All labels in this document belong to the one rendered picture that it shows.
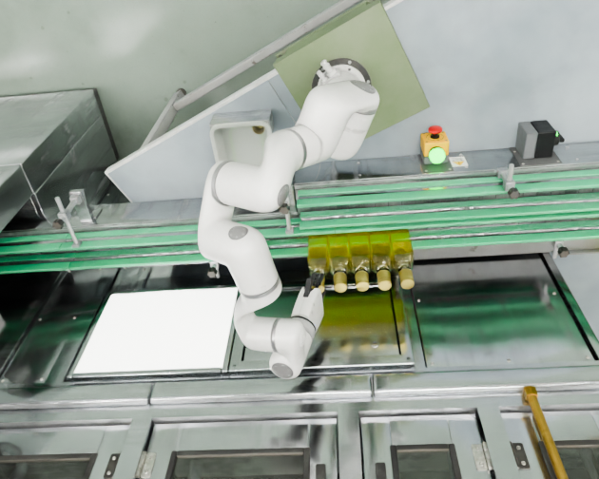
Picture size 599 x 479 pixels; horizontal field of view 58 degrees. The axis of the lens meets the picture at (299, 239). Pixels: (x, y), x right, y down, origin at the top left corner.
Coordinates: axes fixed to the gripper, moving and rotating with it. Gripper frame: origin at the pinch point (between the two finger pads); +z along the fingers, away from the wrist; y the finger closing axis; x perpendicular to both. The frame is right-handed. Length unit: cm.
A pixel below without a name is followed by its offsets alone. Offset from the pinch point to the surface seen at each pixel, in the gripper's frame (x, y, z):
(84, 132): 111, 13, 59
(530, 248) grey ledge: -54, -14, 43
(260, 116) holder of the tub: 22, 34, 30
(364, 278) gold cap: -11.8, 1.5, 3.4
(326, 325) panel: -1.6, -12.6, -1.4
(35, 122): 118, 23, 45
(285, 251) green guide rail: 15.1, -3.0, 17.0
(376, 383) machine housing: -18.5, -12.9, -17.6
